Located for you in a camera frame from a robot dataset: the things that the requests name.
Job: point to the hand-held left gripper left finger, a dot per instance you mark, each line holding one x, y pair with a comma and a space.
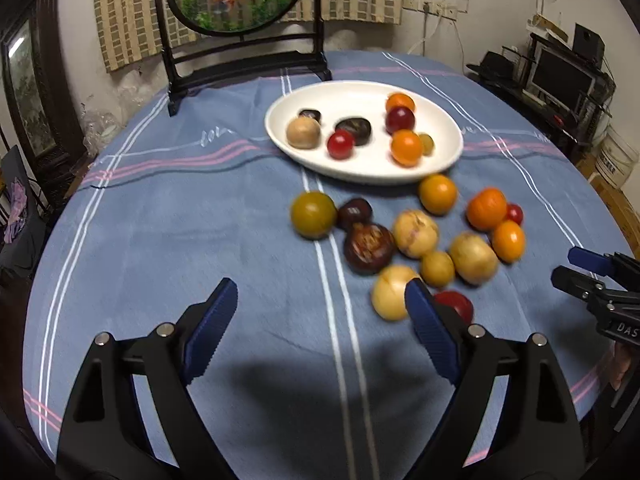
212, 325

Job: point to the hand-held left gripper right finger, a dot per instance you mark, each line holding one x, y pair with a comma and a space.
432, 330

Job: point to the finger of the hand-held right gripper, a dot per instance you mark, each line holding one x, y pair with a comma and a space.
587, 259
575, 282

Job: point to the red plum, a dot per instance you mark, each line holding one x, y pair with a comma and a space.
400, 120
457, 305

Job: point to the pale yellow round fruit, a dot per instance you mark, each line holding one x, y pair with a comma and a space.
390, 292

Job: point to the small yellow-green fruit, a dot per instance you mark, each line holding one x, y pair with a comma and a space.
428, 144
437, 269

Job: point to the small oval orange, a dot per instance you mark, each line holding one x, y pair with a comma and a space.
508, 241

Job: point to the tan speckled fruit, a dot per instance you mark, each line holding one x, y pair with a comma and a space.
473, 259

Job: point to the small red cherry tomato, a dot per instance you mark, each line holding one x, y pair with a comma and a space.
515, 214

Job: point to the pale fruit with red marks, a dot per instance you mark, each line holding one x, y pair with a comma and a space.
415, 234

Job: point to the large orange mandarin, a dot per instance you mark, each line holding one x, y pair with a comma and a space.
486, 209

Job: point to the round orange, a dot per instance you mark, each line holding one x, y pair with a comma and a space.
437, 194
406, 148

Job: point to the olive green round fruit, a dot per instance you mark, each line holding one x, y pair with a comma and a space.
313, 214

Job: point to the brown tan oval fruit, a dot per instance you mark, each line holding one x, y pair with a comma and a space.
303, 133

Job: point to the large dark wrinkled passion fruit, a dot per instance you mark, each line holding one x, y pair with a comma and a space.
353, 131

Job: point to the dark purple smooth fruit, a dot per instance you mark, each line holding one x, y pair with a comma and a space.
310, 114

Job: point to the white oval plate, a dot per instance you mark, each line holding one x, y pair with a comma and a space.
350, 100

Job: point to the person's right hand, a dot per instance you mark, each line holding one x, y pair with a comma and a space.
621, 367

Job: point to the cardboard box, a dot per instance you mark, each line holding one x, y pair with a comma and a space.
615, 205

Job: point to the white plastic bucket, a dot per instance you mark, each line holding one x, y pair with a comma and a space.
617, 157

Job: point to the blue plaid tablecloth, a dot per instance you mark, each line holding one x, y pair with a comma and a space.
175, 220

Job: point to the black metal desk rack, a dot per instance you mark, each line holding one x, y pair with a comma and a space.
510, 95

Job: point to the computer monitor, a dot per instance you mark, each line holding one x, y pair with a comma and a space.
562, 77

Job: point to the black speaker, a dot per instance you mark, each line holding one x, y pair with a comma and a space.
587, 42

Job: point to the black hat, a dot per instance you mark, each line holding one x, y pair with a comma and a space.
492, 64

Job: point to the dark chair purple flower print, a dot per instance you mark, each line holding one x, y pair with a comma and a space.
17, 210

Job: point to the clear plastic wrap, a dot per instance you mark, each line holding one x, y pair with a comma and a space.
97, 122

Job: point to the dark framed picture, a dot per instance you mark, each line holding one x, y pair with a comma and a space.
27, 90

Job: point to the round goldfish screen black stand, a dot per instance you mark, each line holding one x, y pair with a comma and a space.
235, 0

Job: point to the white wall socket strip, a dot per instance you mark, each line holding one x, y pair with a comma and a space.
430, 7

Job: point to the beige checked wall curtain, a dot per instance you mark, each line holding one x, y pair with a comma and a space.
120, 15

